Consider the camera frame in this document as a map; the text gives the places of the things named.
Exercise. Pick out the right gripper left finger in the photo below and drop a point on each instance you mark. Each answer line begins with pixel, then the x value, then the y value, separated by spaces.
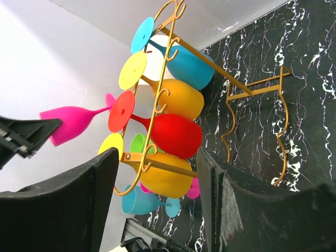
pixel 66 212

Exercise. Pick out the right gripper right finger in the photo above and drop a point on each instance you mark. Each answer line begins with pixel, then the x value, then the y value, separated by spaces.
pixel 243 213

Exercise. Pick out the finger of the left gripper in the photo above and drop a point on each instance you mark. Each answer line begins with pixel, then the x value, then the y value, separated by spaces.
pixel 24 137

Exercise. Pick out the magenta wine glass front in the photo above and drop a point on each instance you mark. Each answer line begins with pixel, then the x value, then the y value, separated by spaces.
pixel 192 193

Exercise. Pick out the magenta wine glass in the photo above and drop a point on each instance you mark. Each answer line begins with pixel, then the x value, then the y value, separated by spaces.
pixel 74 120
pixel 192 193

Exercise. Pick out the orange wine glass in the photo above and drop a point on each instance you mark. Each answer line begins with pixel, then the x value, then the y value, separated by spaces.
pixel 183 100
pixel 158 181

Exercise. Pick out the green wine glass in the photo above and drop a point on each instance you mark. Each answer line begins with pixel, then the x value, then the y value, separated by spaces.
pixel 138 142

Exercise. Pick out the red wine glass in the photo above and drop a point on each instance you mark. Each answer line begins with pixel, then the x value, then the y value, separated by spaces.
pixel 171 133

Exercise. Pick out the blue wine glass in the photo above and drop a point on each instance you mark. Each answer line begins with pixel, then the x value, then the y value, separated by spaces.
pixel 185 66
pixel 138 202

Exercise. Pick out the white cylindrical container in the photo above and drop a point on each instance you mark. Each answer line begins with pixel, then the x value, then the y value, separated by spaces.
pixel 144 95

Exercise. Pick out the gold wire glass rack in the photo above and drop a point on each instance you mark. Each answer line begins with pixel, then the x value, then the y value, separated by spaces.
pixel 161 89

